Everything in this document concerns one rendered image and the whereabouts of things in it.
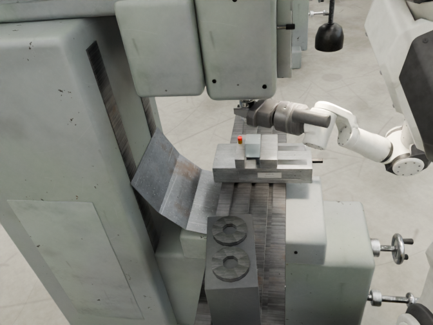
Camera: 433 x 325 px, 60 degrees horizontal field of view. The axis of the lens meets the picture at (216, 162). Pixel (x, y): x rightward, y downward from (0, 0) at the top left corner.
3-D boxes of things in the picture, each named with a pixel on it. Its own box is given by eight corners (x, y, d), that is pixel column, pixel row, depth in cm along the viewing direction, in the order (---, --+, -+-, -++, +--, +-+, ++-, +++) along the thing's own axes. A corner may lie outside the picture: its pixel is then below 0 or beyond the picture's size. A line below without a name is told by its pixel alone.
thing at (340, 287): (348, 285, 189) (365, 199, 151) (357, 349, 164) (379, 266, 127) (191, 275, 203) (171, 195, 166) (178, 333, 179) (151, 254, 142)
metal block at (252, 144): (261, 147, 139) (260, 133, 135) (260, 157, 134) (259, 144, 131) (247, 147, 140) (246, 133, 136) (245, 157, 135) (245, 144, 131)
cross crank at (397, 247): (403, 246, 151) (409, 227, 143) (410, 271, 142) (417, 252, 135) (361, 244, 154) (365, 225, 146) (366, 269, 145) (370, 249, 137)
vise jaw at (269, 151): (278, 142, 142) (278, 133, 140) (277, 168, 131) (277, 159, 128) (261, 142, 143) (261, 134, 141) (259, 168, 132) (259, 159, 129)
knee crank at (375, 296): (426, 298, 143) (430, 289, 139) (430, 313, 138) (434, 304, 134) (365, 295, 147) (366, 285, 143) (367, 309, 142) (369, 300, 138)
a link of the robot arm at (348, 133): (311, 102, 105) (351, 119, 109) (301, 132, 105) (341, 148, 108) (323, 98, 99) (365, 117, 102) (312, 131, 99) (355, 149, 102)
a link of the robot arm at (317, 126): (302, 108, 111) (340, 116, 105) (290, 143, 110) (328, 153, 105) (291, 95, 101) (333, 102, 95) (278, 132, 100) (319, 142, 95)
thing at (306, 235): (319, 196, 156) (320, 173, 148) (325, 267, 129) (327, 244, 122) (200, 193, 165) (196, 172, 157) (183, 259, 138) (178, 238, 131)
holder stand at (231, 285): (255, 256, 111) (252, 209, 99) (261, 329, 94) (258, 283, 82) (214, 259, 112) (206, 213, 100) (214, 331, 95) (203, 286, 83)
